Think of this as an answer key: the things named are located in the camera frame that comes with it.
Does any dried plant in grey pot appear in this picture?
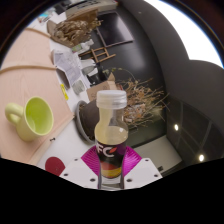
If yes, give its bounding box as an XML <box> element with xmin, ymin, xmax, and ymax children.
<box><xmin>74</xmin><ymin>68</ymin><xmax>169</xmax><ymax>144</ymax></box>

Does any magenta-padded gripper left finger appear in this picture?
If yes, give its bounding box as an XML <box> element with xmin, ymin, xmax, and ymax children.
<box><xmin>59</xmin><ymin>145</ymin><xmax>100</xmax><ymax>190</ymax></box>

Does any clear drink bottle white cap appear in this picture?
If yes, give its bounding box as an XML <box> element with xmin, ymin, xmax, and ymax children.
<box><xmin>94</xmin><ymin>89</ymin><xmax>130</xmax><ymax>190</ymax></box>

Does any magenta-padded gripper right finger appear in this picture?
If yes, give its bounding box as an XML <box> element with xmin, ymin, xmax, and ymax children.
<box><xmin>120</xmin><ymin>145</ymin><xmax>164</xmax><ymax>190</ymax></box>

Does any cardboard box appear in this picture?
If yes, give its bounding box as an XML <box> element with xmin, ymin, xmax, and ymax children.
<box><xmin>85</xmin><ymin>72</ymin><xmax>118</xmax><ymax>102</ymax></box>

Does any clear green spray bottle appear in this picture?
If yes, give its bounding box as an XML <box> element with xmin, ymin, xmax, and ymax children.
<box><xmin>70</xmin><ymin>39</ymin><xmax>95</xmax><ymax>54</ymax></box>

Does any white tape roll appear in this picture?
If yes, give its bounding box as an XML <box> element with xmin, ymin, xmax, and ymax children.
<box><xmin>72</xmin><ymin>79</ymin><xmax>87</xmax><ymax>96</ymax></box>

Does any printed newspaper sheet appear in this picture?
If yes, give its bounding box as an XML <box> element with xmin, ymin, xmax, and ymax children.
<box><xmin>50</xmin><ymin>49</ymin><xmax>88</xmax><ymax>88</ymax></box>

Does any black wall screen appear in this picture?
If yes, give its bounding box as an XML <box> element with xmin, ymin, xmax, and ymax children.
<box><xmin>94</xmin><ymin>11</ymin><xmax>134</xmax><ymax>49</ymax></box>

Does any yellow-green mug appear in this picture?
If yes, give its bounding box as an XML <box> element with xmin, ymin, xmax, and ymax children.
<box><xmin>4</xmin><ymin>96</ymin><xmax>55</xmax><ymax>143</ymax></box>

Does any long ceiling light strip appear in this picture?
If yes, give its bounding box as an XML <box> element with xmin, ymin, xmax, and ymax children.
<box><xmin>143</xmin><ymin>0</ymin><xmax>224</xmax><ymax>69</ymax></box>

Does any wooden easel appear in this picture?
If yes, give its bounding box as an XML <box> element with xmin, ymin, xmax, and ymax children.
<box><xmin>78</xmin><ymin>46</ymin><xmax>117</xmax><ymax>65</ymax></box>

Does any small yellow strip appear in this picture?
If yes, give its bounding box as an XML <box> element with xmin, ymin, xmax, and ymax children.
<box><xmin>59</xmin><ymin>83</ymin><xmax>70</xmax><ymax>102</ymax></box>

